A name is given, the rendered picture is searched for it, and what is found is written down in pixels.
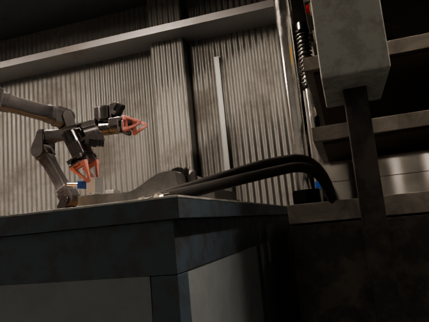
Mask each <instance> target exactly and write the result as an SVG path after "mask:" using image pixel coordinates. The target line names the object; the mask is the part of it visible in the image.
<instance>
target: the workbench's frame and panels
mask: <svg viewBox="0 0 429 322"><path fill-rule="evenodd" d="M294 225H297V224H289V216H288V210H287V207H283V206H269V205H261V204H248V203H233V202H226V201H212V200H204V199H190V198H182V197H173V198H168V199H157V200H151V201H141V202H135V203H124V204H114V205H108V206H98V207H92V208H81V209H76V210H65V211H55V212H49V213H39V214H32V215H23V216H16V217H6V218H0V322H301V317H300V311H299V301H298V295H297V285H296V274H295V269H294V258H293V253H292V242H291V237H290V226H294Z"/></svg>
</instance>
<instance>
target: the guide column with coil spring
mask: <svg viewBox="0 0 429 322"><path fill-rule="evenodd" d="M302 28H307V26H306V22H298V23H297V24H296V30H298V29H302ZM304 35H308V33H303V34H300V35H299V36H298V37H297V38H299V37H300V36H304ZM305 39H308V37H304V38H300V39H299V40H298V42H299V41H301V40H305ZM304 43H309V41H304V42H301V43H299V44H298V45H299V46H300V45H302V44H304ZM305 47H310V46H309V45H304V46H301V47H300V48H299V50H300V49H302V48H305ZM305 51H310V49H304V50H301V51H300V52H299V53H302V52H305ZM306 55H311V54H310V52H309V53H304V54H302V55H300V57H303V56H306ZM305 98H306V108H307V113H308V122H309V128H310V137H311V143H312V152H313V159H314V160H316V161H317V162H318V163H323V161H322V159H321V157H320V155H319V152H318V151H317V148H316V147H315V145H314V143H313V137H312V128H314V127H320V120H319V116H318V115H317V113H316V110H315V106H314V104H313V100H312V96H311V93H310V90H309V87H307V88H305ZM320 192H321V198H322V202H323V196H322V190H320Z"/></svg>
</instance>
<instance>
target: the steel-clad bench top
mask: <svg viewBox="0 0 429 322"><path fill-rule="evenodd" d="M173 197H182V198H190V199H204V200H212V201H226V202H233V203H248V204H261V205H269V206H280V205H274V204H262V203H250V202H244V201H232V200H225V199H213V198H206V197H195V196H188V195H168V196H163V197H152V198H147V199H136V200H131V201H120V202H114V203H104V204H94V205H88V206H78V207H72V208H62V209H56V210H46V211H36V212H30V213H19V214H14V215H3V216H0V218H6V217H16V216H23V215H32V214H39V213H49V212H55V211H65V210H76V209H81V208H92V207H98V206H108V205H114V204H124V203H135V202H141V201H151V200H157V199H168V198H173ZM283 207H287V206H283Z"/></svg>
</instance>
